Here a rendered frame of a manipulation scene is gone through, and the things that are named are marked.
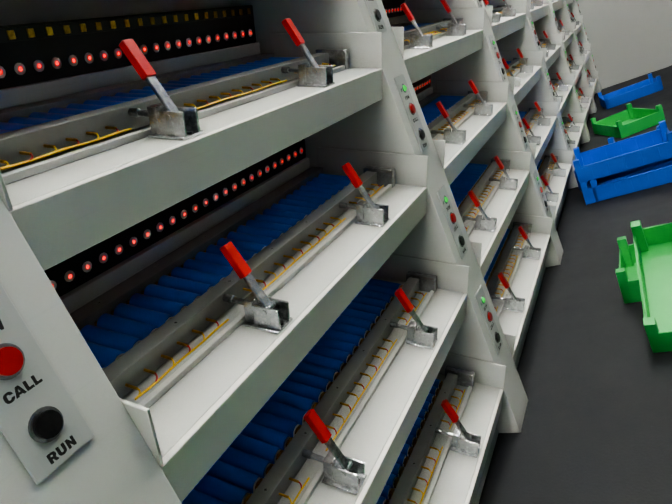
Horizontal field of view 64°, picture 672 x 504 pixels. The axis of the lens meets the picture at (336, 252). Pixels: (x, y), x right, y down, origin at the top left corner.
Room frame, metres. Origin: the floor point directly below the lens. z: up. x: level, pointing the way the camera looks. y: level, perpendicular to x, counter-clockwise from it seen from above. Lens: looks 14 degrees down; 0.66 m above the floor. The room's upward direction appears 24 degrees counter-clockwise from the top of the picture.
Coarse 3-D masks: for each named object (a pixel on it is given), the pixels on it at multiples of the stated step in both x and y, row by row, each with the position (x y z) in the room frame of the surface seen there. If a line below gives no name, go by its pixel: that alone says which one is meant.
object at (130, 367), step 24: (312, 216) 0.69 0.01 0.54; (336, 216) 0.73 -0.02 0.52; (288, 240) 0.63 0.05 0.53; (264, 264) 0.58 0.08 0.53; (216, 288) 0.53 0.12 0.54; (240, 288) 0.54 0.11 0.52; (264, 288) 0.55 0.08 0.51; (192, 312) 0.49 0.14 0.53; (216, 312) 0.51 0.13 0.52; (168, 336) 0.45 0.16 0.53; (192, 336) 0.48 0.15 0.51; (120, 360) 0.42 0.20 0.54; (144, 360) 0.43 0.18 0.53; (120, 384) 0.41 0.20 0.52
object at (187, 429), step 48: (336, 240) 0.67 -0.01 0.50; (384, 240) 0.69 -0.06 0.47; (96, 288) 0.53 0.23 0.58; (288, 288) 0.56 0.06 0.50; (336, 288) 0.56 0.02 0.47; (240, 336) 0.48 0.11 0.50; (288, 336) 0.48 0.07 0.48; (144, 384) 0.43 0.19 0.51; (192, 384) 0.42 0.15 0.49; (240, 384) 0.41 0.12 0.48; (144, 432) 0.33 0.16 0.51; (192, 432) 0.37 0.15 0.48; (240, 432) 0.42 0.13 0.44; (192, 480) 0.36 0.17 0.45
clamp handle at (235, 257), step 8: (224, 248) 0.50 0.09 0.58; (232, 248) 0.50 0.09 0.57; (232, 256) 0.49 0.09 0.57; (240, 256) 0.50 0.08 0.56; (232, 264) 0.50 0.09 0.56; (240, 264) 0.50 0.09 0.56; (240, 272) 0.49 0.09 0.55; (248, 272) 0.50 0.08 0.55; (248, 280) 0.49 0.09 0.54; (256, 288) 0.49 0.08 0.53; (256, 296) 0.49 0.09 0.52; (264, 296) 0.49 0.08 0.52; (264, 304) 0.49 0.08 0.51
